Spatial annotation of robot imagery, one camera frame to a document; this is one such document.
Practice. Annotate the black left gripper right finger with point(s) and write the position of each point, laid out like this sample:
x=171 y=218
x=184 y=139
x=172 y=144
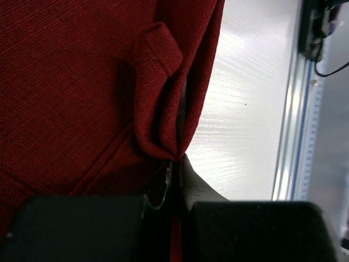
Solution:
x=217 y=229

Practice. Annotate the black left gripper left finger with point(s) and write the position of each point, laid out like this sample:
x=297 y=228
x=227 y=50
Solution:
x=95 y=228

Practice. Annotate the red cloth napkin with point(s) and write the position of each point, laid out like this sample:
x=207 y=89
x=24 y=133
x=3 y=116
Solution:
x=96 y=95

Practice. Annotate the white slotted cable duct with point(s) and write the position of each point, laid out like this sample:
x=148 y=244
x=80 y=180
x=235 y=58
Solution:
x=311 y=116

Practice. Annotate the aluminium frame rail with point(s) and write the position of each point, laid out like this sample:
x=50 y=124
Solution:
x=292 y=126

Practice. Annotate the right robot arm base mount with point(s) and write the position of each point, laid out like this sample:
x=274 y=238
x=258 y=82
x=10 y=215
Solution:
x=318 y=20

